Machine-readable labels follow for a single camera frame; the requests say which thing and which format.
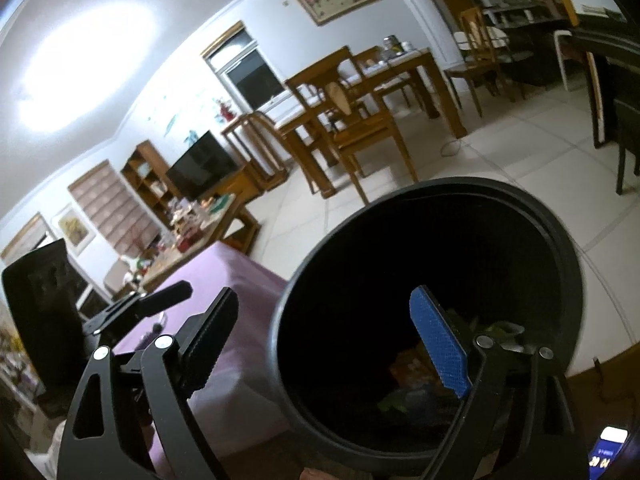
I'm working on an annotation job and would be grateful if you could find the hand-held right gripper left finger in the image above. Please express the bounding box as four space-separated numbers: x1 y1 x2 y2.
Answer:
55 287 240 480

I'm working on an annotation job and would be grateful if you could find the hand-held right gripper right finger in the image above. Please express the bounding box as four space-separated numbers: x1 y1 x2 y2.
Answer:
410 285 588 480

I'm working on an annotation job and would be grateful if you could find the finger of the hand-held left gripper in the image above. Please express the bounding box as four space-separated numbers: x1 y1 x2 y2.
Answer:
81 281 194 337

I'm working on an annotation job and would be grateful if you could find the black round trash bin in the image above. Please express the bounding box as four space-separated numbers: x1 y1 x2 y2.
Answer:
267 177 587 467

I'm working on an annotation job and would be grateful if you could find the orange snack packet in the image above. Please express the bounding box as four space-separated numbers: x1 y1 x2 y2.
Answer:
390 347 436 386

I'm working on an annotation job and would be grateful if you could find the green wrapper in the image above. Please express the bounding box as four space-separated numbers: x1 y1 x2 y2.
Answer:
377 387 416 413

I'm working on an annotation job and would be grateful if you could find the purple cloth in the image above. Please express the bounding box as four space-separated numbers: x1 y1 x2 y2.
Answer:
107 240 303 480

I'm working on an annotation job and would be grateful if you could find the yellow framed painting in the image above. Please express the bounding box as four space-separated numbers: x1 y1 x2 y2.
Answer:
51 204 97 256

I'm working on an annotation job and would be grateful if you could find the striped roller blind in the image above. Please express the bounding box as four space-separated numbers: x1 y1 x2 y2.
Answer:
67 160 161 261

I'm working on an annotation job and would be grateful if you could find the cluttered wooden coffee table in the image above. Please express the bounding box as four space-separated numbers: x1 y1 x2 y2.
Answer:
122 192 262 291

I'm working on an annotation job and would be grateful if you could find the wooden bookshelf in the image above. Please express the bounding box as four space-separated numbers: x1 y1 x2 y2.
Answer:
121 141 183 231

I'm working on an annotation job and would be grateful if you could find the black flat television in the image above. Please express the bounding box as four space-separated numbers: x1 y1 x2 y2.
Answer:
166 130 238 200

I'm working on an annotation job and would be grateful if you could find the wooden television stand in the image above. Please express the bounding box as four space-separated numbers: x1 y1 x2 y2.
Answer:
200 165 263 211

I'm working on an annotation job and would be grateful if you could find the smartphone with lit screen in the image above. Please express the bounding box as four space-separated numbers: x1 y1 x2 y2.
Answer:
586 426 632 480

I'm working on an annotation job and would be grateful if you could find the wooden chair with oval backrest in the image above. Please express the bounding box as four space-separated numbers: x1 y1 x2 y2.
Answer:
285 46 420 196

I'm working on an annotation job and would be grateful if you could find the ceiling light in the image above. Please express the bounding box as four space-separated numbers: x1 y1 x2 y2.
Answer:
15 5 158 133

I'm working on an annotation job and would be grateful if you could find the wood-framed window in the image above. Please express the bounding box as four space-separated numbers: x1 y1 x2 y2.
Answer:
201 21 288 113

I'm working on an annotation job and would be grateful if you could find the wooden chair with slatted back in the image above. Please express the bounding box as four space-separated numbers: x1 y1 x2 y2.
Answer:
445 7 513 116

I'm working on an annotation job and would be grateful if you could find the black chair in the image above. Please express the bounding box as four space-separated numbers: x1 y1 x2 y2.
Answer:
612 99 640 196

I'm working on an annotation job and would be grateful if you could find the wooden dining table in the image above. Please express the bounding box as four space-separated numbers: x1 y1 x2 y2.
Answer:
340 49 468 140

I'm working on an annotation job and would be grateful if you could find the white plastic stool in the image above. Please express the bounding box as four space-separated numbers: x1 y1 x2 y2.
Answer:
554 30 574 92

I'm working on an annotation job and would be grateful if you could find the white standing air conditioner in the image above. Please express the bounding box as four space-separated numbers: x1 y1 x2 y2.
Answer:
387 0 461 73

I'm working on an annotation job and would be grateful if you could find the metal storage rack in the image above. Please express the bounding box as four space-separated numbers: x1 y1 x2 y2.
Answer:
481 0 566 28

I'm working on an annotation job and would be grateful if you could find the black desk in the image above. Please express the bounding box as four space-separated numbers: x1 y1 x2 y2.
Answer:
570 10 640 148

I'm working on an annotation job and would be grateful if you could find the wooden armchair frame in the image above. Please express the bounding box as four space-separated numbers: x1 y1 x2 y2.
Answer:
221 111 291 191

